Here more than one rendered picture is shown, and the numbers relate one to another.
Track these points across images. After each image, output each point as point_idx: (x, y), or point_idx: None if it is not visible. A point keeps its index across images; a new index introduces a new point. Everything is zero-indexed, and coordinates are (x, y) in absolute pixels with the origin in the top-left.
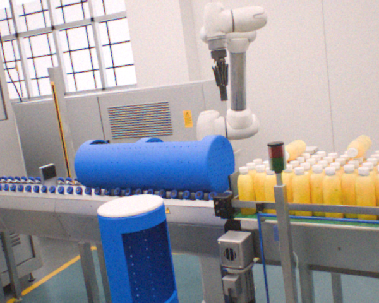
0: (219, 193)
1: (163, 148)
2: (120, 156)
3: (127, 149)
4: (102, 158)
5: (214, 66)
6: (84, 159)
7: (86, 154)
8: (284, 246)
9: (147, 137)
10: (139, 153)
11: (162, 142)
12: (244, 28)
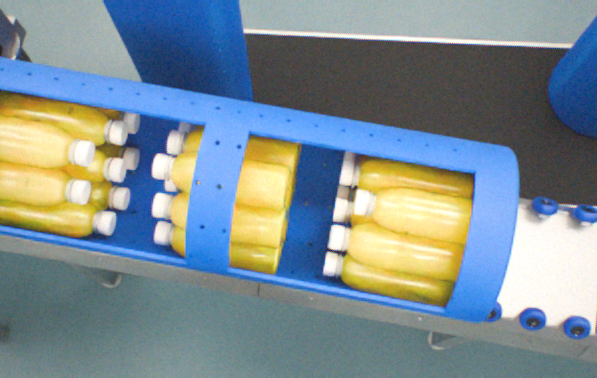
0: None
1: (124, 88)
2: (295, 111)
3: (273, 116)
4: (378, 125)
5: None
6: (457, 138)
7: (459, 142)
8: None
9: (219, 167)
10: (219, 100)
11: (132, 107)
12: None
